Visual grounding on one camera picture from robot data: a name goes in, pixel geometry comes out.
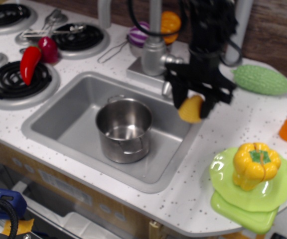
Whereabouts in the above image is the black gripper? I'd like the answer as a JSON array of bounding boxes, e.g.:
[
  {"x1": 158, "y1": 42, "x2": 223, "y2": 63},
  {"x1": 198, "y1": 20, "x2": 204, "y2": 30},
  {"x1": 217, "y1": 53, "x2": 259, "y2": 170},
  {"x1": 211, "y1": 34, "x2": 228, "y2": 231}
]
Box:
[{"x1": 165, "y1": 51, "x2": 236, "y2": 119}]

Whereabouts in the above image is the yellow toy corn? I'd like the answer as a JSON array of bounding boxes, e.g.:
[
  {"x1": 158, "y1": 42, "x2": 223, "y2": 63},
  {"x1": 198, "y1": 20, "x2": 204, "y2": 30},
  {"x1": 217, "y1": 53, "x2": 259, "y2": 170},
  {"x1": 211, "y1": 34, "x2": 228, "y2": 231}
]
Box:
[{"x1": 178, "y1": 95, "x2": 203, "y2": 123}]

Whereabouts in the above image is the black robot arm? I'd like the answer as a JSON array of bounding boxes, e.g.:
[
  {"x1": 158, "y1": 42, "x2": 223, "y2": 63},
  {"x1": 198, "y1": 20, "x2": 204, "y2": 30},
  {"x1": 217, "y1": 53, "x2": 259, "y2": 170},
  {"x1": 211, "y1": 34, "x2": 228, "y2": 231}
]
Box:
[{"x1": 164, "y1": 0, "x2": 238, "y2": 123}]

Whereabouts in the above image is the stainless steel pot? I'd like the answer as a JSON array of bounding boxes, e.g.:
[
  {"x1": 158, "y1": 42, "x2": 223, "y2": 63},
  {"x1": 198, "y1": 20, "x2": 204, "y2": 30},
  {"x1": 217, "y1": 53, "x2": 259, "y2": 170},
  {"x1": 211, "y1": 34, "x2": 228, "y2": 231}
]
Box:
[{"x1": 95, "y1": 95, "x2": 152, "y2": 164}]

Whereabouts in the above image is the grey toy sink basin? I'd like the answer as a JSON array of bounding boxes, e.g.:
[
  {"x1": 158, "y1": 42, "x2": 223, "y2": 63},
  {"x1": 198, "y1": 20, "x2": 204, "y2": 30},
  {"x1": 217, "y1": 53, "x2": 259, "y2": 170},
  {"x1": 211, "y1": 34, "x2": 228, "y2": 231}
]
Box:
[{"x1": 22, "y1": 72, "x2": 201, "y2": 193}]

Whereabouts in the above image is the silver toy faucet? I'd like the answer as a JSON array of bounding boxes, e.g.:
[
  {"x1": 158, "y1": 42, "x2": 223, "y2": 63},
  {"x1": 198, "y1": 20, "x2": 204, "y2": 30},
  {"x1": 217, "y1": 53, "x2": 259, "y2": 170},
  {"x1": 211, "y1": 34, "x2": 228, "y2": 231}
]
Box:
[{"x1": 126, "y1": 0, "x2": 184, "y2": 97}]

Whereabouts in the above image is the green toy bitter gourd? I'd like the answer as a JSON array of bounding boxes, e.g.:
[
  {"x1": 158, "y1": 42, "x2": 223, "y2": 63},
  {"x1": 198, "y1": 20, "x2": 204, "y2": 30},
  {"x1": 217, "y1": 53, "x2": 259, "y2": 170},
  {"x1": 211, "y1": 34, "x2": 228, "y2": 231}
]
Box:
[{"x1": 231, "y1": 65, "x2": 287, "y2": 96}]

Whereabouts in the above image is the orange toy pumpkin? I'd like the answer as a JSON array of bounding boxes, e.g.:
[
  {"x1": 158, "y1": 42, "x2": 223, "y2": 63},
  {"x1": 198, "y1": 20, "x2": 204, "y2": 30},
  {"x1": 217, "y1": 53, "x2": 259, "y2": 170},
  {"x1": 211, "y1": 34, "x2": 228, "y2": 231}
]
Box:
[{"x1": 160, "y1": 11, "x2": 181, "y2": 45}]

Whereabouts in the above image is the purple striped toy onion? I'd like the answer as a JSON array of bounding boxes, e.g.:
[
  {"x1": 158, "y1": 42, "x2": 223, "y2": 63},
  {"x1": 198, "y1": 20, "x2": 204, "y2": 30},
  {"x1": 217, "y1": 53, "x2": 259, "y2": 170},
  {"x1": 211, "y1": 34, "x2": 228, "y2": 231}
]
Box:
[{"x1": 128, "y1": 26, "x2": 148, "y2": 48}]

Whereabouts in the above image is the yellow toy bell pepper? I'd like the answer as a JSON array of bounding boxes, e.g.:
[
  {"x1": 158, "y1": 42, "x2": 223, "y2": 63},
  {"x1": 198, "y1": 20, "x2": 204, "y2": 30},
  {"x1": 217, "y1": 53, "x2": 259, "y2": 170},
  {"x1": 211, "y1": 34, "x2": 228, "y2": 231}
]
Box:
[{"x1": 233, "y1": 142, "x2": 282, "y2": 191}]

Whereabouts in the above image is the grey support pole right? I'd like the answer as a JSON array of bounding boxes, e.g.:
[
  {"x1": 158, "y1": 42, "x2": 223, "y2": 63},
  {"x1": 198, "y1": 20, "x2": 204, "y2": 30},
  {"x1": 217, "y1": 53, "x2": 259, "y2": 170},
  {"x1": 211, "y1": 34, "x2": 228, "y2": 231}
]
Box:
[{"x1": 225, "y1": 0, "x2": 254, "y2": 66}]

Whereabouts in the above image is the grey support pole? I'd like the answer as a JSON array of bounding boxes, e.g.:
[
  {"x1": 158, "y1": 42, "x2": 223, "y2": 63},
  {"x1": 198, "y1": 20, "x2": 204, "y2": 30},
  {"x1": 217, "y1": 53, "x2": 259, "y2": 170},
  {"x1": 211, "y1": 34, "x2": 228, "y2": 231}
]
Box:
[
  {"x1": 97, "y1": 0, "x2": 112, "y2": 29},
  {"x1": 225, "y1": 0, "x2": 254, "y2": 66}
]

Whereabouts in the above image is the green plastic plate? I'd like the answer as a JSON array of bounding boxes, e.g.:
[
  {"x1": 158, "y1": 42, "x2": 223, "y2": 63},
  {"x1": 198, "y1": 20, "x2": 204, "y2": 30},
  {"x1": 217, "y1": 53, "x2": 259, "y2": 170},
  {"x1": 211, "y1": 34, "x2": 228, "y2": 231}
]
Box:
[{"x1": 209, "y1": 147, "x2": 287, "y2": 212}]

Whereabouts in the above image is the grey support pole left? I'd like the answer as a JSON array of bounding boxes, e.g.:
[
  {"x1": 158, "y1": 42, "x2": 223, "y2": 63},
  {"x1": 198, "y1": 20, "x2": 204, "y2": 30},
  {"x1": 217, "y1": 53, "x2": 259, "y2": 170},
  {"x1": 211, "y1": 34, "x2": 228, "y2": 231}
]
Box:
[{"x1": 97, "y1": 0, "x2": 112, "y2": 29}]

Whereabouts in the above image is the middle black stove burner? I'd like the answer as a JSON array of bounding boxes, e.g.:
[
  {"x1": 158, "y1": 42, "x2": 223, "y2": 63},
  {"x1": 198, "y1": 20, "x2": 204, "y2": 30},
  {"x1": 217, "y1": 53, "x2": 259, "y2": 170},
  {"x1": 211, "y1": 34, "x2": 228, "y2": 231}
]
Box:
[{"x1": 51, "y1": 22, "x2": 110, "y2": 60}]

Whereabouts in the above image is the black stove burner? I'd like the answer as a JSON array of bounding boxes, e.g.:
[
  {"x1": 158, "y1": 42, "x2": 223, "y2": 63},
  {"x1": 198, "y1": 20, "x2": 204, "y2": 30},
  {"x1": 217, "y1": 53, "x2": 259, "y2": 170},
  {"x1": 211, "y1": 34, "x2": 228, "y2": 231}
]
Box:
[
  {"x1": 0, "y1": 3, "x2": 37, "y2": 35},
  {"x1": 51, "y1": 22, "x2": 110, "y2": 60},
  {"x1": 0, "y1": 61, "x2": 60, "y2": 111}
]

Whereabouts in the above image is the silver stove knob rear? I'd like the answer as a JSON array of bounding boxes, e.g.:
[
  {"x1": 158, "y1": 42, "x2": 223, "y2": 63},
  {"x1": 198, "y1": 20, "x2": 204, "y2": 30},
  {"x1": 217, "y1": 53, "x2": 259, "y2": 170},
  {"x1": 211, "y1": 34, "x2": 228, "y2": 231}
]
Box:
[{"x1": 44, "y1": 9, "x2": 68, "y2": 25}]

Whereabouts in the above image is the red toy chili pepper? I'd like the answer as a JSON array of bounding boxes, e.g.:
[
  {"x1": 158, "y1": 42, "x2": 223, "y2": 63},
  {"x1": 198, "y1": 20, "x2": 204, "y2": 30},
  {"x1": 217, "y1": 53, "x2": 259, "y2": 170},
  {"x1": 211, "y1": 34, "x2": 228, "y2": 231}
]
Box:
[{"x1": 20, "y1": 46, "x2": 42, "y2": 86}]

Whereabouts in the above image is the silver stove knob middle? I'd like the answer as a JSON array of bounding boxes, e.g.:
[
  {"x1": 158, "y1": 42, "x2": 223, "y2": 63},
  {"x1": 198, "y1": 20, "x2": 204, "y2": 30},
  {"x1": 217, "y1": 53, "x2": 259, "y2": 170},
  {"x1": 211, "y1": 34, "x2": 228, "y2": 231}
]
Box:
[{"x1": 15, "y1": 28, "x2": 38, "y2": 46}]

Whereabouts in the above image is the toy oven door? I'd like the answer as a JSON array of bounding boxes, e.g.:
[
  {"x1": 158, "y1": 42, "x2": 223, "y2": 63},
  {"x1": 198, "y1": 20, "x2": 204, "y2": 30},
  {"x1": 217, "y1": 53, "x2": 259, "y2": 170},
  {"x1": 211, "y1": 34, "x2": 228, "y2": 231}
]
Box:
[{"x1": 11, "y1": 181, "x2": 119, "y2": 239}]

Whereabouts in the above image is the front black stove burner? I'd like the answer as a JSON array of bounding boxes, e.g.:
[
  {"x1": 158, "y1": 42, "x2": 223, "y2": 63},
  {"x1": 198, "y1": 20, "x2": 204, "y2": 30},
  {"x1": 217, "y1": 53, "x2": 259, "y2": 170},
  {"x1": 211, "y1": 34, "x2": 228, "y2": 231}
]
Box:
[{"x1": 0, "y1": 61, "x2": 60, "y2": 111}]

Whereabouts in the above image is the blue clamp tool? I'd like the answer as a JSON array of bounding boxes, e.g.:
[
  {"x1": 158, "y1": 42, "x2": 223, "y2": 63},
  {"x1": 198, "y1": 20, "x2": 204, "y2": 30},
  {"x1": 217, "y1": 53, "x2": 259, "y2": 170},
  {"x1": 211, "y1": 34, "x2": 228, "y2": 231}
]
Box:
[{"x1": 0, "y1": 188, "x2": 27, "y2": 224}]

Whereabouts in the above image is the rear black stove burner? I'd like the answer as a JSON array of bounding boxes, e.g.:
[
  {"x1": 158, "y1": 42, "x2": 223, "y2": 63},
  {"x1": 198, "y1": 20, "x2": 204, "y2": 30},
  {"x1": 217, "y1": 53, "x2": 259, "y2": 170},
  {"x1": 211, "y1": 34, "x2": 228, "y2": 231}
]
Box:
[{"x1": 0, "y1": 3, "x2": 37, "y2": 35}]

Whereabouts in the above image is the yellow tape piece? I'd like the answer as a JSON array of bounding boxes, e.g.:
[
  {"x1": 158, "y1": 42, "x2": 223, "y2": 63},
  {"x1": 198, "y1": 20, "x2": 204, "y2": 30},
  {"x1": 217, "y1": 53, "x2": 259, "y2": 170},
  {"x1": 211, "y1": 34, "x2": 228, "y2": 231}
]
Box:
[{"x1": 2, "y1": 219, "x2": 35, "y2": 236}]

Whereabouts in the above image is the black braided cable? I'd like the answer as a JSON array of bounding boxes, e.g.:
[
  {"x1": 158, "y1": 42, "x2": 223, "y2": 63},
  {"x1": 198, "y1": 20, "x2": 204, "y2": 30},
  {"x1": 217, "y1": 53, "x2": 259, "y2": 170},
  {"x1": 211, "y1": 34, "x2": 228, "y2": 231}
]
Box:
[{"x1": 0, "y1": 199, "x2": 19, "y2": 239}]

